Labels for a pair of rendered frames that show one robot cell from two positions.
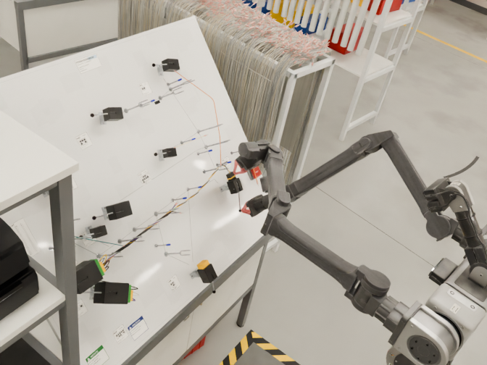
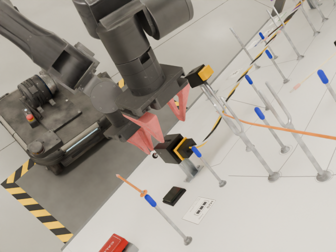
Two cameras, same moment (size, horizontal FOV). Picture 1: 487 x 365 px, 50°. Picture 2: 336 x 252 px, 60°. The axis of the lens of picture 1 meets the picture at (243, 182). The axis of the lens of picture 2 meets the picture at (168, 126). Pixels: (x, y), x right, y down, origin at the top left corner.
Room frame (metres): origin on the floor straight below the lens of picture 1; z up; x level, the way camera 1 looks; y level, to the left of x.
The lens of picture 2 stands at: (2.02, 0.07, 1.63)
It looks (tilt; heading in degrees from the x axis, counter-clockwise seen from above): 55 degrees down; 189
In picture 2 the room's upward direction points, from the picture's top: straight up
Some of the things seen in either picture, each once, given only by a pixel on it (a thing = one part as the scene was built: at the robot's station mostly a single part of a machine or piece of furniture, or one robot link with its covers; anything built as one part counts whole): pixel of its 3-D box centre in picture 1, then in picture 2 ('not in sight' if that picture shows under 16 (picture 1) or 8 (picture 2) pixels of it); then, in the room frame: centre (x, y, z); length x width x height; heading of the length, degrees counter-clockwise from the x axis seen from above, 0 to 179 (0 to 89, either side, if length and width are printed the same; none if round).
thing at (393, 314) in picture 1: (394, 315); not in sight; (0.95, -0.48, 1.45); 0.09 x 0.08 x 0.12; 144
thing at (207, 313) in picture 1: (227, 288); not in sight; (1.64, -0.03, 0.60); 0.55 x 0.03 x 0.39; 152
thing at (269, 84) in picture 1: (206, 115); not in sight; (2.83, 0.32, 0.78); 1.39 x 0.45 x 1.56; 54
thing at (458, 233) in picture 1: (468, 236); not in sight; (1.36, -0.77, 1.45); 0.09 x 0.08 x 0.12; 144
